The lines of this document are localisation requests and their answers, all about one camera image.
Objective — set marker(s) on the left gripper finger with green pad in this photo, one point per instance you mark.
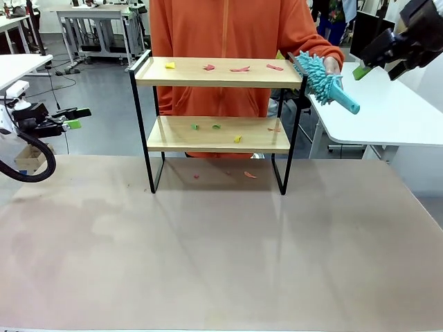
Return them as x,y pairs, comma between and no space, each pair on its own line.
72,124
81,112

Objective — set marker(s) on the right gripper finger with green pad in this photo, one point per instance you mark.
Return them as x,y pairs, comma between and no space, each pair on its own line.
377,48
398,71

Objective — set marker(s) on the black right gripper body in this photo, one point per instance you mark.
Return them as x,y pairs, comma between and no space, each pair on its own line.
422,45

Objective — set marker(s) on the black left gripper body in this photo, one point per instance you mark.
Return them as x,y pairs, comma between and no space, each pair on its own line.
34,126

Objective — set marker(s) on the turquoise chenille duster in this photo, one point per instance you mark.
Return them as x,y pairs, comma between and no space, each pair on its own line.
316,74

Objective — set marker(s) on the person left forearm orange sleeve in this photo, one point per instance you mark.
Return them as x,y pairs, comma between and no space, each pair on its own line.
318,45

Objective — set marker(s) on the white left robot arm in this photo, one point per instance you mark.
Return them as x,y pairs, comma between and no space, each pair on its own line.
5,119

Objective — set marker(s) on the person left hand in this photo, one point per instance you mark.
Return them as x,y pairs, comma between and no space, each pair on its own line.
333,66

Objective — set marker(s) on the black monitor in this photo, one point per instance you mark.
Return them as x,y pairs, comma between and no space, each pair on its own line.
367,27

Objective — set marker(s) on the open cardboard box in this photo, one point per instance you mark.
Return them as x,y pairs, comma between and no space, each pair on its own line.
29,157

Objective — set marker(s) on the person in blue trousers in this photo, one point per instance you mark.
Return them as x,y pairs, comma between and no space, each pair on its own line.
337,14

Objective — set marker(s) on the small white table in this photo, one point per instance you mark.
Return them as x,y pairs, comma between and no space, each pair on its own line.
20,65

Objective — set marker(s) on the black office chair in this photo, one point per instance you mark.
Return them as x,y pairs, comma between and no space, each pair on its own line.
294,103

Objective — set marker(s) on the yellow paper scrap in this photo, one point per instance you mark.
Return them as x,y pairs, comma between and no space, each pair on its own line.
170,65
238,139

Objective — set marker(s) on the person torso orange hoodie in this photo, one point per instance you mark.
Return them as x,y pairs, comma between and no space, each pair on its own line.
225,27

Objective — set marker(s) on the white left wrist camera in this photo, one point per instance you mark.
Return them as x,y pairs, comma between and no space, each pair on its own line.
17,89

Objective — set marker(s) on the grey metal-frame desk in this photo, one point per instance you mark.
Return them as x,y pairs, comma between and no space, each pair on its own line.
114,14

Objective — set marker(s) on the two-tier wooden black-frame shelf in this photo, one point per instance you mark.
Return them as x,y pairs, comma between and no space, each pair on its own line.
214,74

